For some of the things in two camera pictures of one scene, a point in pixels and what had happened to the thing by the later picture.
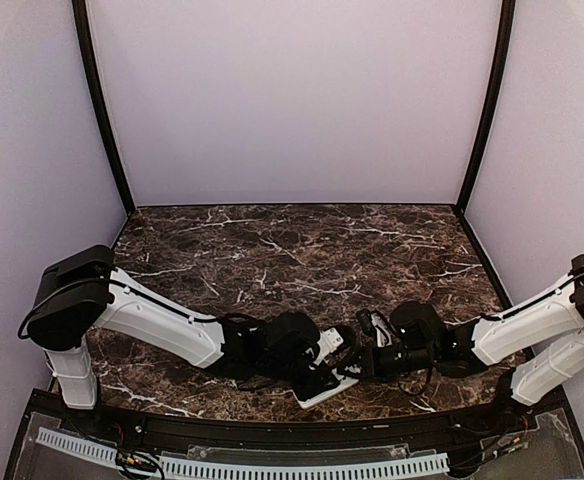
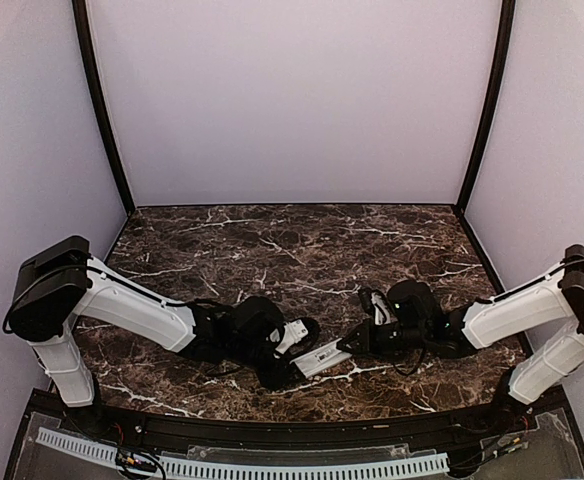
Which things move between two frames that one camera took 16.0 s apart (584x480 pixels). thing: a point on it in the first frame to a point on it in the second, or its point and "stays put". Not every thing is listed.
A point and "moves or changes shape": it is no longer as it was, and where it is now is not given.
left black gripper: [316, 386] to [279, 377]
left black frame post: [80, 13] stays put
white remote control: [343, 385] moves or changes shape
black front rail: [133, 424] stays put
